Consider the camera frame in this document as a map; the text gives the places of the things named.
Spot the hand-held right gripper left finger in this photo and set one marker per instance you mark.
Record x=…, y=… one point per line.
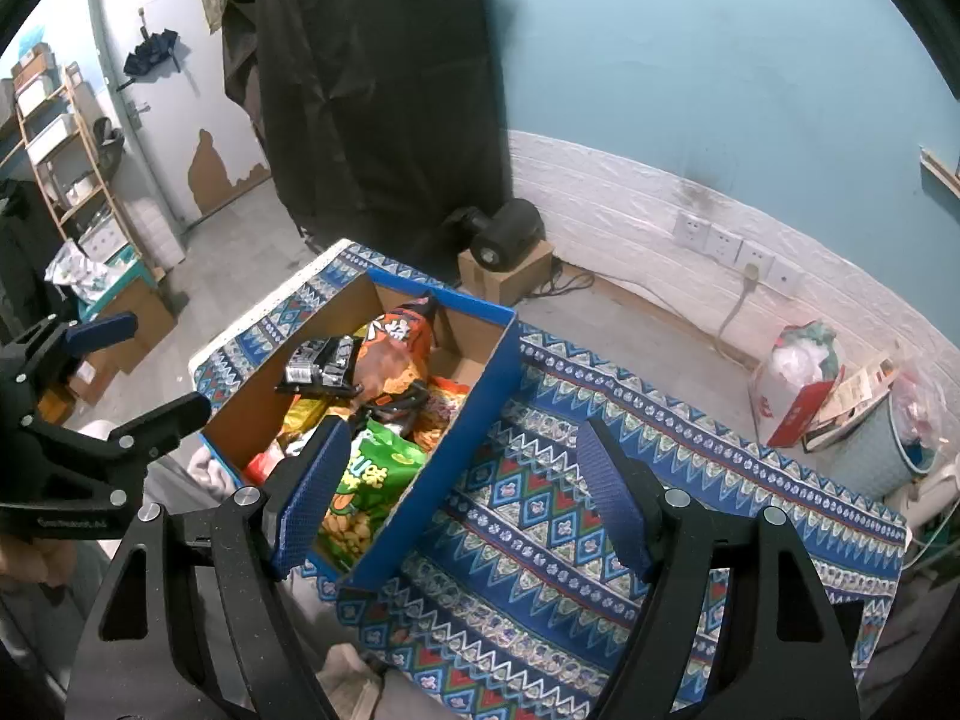
x=311, y=495

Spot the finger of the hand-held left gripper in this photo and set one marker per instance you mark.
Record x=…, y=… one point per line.
x=105, y=331
x=172, y=416

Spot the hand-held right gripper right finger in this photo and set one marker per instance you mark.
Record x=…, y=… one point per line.
x=611, y=495

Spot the red snack bag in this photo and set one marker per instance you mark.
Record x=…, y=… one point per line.
x=262, y=469

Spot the green snack bag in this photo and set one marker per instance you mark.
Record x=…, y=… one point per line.
x=367, y=487

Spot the long yellow snack packet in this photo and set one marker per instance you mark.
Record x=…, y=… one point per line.
x=300, y=416

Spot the black yellow snack bag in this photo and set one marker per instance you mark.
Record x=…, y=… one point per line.
x=397, y=409

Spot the black silver snack bag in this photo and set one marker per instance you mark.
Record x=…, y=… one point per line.
x=319, y=367

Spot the orange snack bag white print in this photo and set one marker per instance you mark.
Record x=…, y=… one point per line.
x=379, y=379

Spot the blue cardboard box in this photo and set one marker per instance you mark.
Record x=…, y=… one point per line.
x=450, y=480

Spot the small orange-red snack bag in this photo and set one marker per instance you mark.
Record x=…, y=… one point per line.
x=446, y=412

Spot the orange snack bag large lettering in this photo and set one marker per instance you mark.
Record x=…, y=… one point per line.
x=397, y=337

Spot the large brown cardboard box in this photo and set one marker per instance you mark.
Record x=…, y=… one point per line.
x=131, y=315

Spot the teal box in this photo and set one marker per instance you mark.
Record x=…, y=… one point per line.
x=124, y=277

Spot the blue patterned blanket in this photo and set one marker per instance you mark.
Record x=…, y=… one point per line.
x=540, y=540

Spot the wooden shelf rack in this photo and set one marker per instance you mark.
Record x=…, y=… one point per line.
x=97, y=187

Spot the white door peeling paint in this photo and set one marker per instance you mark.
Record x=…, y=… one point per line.
x=165, y=150

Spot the red white paper bag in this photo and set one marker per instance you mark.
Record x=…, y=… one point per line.
x=795, y=397

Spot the small brown cardboard box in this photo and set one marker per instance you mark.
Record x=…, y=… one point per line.
x=510, y=281

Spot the light blue trash bin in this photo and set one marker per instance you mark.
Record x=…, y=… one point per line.
x=870, y=450

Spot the flattened cardboard packaging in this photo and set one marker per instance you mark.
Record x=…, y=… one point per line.
x=855, y=390

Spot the black folded umbrella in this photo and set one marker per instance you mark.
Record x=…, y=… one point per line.
x=150, y=52

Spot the clear plastic bag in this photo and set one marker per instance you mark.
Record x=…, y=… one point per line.
x=919, y=412

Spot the white wall socket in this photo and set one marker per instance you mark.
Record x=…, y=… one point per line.
x=757, y=251
x=724, y=243
x=786, y=276
x=691, y=227

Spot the wooden wall shelf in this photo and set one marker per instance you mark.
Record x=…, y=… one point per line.
x=941, y=172

